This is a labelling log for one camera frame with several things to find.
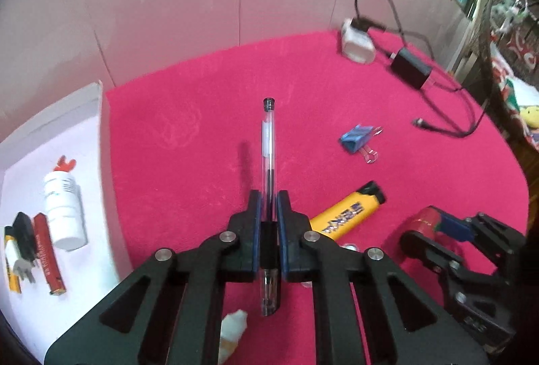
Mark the patterned seat cushion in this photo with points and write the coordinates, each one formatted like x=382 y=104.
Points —
x=505 y=78

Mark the white artificial flowers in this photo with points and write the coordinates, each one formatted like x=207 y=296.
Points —
x=507 y=11

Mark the clear black ink pen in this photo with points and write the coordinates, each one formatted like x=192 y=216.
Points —
x=268 y=163

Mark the pink tablecloth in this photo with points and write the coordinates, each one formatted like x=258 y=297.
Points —
x=202 y=116

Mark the black charger adapter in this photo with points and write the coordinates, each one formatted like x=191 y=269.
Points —
x=410 y=68

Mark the white power plug block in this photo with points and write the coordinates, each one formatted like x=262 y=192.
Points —
x=358 y=45

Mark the small silver metal item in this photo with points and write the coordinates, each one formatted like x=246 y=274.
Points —
x=349 y=247

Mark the small red-orange item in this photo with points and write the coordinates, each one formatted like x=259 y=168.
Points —
x=65 y=165

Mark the yellow plush toy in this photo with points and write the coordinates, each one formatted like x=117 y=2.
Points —
x=531 y=116

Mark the red patterned pillow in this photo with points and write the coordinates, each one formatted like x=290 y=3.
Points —
x=526 y=53

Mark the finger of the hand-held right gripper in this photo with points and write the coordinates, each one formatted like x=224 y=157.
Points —
x=425 y=251
x=484 y=234

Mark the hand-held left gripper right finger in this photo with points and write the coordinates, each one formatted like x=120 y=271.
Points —
x=281 y=238

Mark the white cardboard box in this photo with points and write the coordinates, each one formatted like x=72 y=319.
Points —
x=84 y=163

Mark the black plug charger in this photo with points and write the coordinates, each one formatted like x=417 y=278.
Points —
x=25 y=234

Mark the red lighter with green label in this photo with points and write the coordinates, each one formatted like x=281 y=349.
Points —
x=425 y=222

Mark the red battery stick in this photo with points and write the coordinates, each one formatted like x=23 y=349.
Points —
x=46 y=251

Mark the hanging wicker chair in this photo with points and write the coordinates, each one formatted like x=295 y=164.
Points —
x=497 y=66

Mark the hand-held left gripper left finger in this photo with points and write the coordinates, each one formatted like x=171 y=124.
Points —
x=256 y=238

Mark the blue binder clip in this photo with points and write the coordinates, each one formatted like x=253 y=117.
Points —
x=356 y=137

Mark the small white plastic bottle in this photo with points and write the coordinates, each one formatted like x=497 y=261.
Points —
x=233 y=327

